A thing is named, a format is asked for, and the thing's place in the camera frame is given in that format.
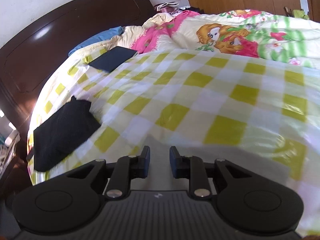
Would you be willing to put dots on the light grey pants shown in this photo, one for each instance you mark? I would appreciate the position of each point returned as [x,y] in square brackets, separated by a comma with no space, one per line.
[160,176]

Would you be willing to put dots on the dark wooden headboard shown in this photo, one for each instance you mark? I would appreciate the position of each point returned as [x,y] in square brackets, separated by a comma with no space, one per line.
[31,56]

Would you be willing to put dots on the yellow checkered bed sheet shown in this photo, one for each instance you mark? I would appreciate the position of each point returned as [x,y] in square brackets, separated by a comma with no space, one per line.
[194,98]

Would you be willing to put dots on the cartoon print pink quilt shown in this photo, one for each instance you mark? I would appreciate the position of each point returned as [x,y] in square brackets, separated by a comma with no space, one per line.
[251,33]

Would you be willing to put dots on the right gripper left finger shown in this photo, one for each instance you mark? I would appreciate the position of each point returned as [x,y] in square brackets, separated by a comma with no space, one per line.
[126,169]

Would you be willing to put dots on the nightstand clutter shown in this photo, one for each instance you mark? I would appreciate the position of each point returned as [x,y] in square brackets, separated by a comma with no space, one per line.
[169,7]

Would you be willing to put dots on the blue pillow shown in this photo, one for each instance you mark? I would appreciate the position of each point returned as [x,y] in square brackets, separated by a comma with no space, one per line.
[101,36]

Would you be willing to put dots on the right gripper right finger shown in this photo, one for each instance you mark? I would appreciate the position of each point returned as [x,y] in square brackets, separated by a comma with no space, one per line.
[193,169]

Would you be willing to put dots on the black folded garment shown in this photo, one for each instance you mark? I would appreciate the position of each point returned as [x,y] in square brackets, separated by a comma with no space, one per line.
[61,134]

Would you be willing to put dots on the dark navy folded cloth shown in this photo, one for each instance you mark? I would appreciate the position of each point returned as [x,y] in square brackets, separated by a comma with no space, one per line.
[112,59]

